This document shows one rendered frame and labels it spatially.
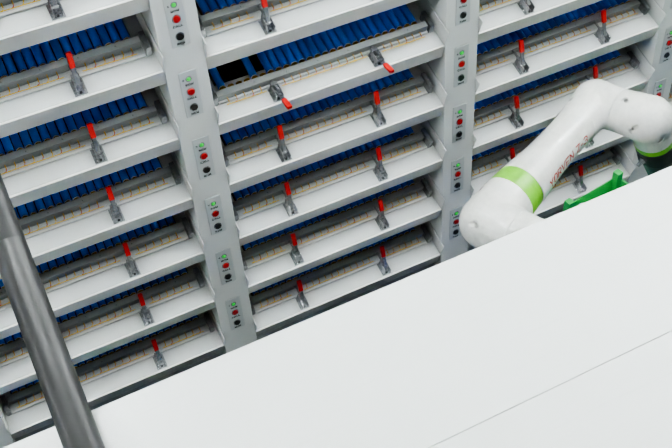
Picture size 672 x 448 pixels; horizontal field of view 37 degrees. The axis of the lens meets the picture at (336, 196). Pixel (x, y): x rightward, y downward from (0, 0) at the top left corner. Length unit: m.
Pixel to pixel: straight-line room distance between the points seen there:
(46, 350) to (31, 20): 1.40
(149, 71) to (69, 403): 1.53
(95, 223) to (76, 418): 1.72
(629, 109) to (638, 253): 1.46
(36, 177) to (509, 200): 1.02
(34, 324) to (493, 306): 0.33
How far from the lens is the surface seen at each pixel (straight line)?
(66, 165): 2.27
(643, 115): 2.25
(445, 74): 2.55
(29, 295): 0.72
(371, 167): 2.67
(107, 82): 2.16
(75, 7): 2.06
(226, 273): 2.61
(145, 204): 2.40
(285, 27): 2.24
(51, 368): 0.70
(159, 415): 0.72
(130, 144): 2.28
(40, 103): 2.15
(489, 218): 2.03
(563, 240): 0.81
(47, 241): 2.39
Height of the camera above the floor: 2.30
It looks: 43 degrees down
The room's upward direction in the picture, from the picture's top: 5 degrees counter-clockwise
